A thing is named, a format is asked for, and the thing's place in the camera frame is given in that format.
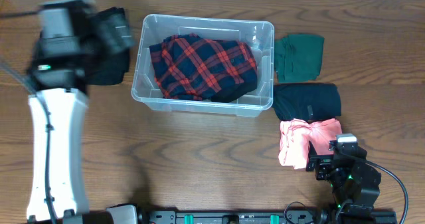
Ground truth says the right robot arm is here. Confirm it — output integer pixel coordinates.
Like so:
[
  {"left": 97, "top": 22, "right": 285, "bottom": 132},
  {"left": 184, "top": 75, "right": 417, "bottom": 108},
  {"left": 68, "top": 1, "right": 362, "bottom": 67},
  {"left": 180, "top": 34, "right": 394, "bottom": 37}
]
[{"left": 305, "top": 140, "right": 381, "bottom": 220}]

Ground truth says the red navy plaid shirt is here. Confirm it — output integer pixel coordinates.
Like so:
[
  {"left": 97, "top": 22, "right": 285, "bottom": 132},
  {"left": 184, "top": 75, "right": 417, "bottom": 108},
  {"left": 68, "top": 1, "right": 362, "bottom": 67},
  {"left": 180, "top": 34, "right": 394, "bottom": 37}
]
[{"left": 149, "top": 33, "right": 258, "bottom": 101}]

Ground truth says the black mounting rail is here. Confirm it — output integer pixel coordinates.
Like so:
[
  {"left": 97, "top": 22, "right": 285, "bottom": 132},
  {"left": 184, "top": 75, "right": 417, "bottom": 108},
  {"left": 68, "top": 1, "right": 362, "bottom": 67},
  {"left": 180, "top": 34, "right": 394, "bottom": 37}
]
[{"left": 82, "top": 209, "right": 398, "bottom": 224}]

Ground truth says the clear plastic storage container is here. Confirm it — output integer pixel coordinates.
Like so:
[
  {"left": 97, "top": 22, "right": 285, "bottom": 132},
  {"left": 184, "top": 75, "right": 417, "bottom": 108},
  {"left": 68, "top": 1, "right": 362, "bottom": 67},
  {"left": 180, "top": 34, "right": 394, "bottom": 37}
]
[{"left": 131, "top": 14, "right": 275, "bottom": 117}]

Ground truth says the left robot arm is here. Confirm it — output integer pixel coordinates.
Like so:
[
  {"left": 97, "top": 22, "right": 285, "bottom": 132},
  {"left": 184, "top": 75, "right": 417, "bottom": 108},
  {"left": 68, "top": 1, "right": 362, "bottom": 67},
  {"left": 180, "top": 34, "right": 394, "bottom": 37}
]
[{"left": 27, "top": 7, "right": 133, "bottom": 223}]

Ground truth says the coral pink garment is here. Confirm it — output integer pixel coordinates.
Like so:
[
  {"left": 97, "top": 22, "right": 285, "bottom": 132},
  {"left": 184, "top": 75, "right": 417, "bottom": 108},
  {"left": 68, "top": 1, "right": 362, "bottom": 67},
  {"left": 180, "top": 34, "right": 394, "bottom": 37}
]
[{"left": 278, "top": 118, "right": 342, "bottom": 169}]

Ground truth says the black garment with white tag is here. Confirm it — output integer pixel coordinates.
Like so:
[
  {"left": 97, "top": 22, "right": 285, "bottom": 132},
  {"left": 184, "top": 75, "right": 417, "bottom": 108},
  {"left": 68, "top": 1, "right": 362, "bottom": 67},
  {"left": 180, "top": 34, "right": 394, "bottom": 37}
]
[{"left": 211, "top": 81, "right": 257, "bottom": 103}]

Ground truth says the dark teal garment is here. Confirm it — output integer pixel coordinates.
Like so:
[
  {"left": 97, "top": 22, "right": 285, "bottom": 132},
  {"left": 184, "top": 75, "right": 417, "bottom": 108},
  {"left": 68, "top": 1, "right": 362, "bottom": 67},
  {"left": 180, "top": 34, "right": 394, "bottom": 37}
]
[{"left": 272, "top": 83, "right": 341, "bottom": 122}]

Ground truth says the dark green garment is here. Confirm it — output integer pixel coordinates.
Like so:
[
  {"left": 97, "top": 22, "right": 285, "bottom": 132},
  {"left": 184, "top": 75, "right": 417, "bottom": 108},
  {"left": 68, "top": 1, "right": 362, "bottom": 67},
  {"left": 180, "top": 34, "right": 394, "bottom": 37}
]
[{"left": 274, "top": 34, "right": 325, "bottom": 83}]

